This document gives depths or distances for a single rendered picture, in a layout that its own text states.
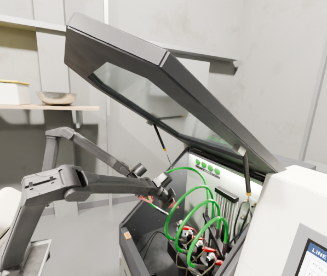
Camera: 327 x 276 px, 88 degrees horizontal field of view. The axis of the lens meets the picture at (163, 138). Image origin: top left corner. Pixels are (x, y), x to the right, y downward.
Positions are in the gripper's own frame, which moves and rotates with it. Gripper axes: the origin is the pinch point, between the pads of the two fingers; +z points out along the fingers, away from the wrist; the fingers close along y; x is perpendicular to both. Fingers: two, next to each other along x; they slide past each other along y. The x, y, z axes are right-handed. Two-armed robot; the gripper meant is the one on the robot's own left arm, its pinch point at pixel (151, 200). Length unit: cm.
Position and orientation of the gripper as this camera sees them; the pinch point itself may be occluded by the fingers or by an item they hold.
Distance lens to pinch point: 104.6
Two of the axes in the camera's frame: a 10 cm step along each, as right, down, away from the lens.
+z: 6.8, 7.2, -1.4
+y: 1.8, 0.2, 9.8
